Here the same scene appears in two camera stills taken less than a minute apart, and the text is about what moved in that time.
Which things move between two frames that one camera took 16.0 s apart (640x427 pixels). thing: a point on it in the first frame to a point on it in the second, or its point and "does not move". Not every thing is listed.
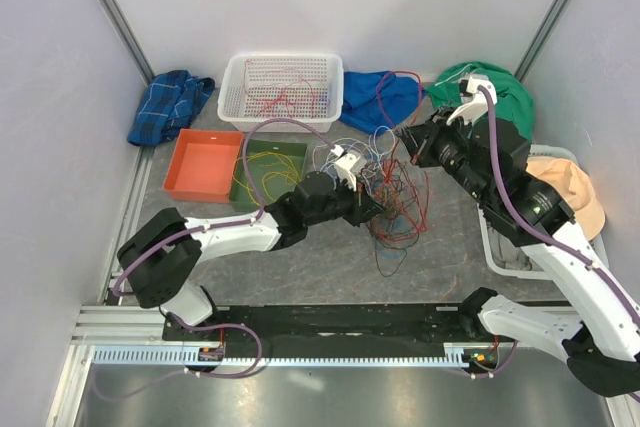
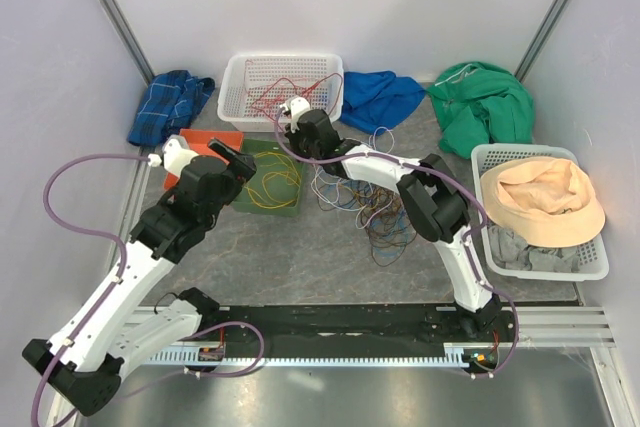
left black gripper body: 348,204 to 238,171
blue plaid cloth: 172,102 does not move
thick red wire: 399,139 to 270,98
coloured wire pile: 390,180 does not move
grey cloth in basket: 504,254 does not move
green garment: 512,98 does not move
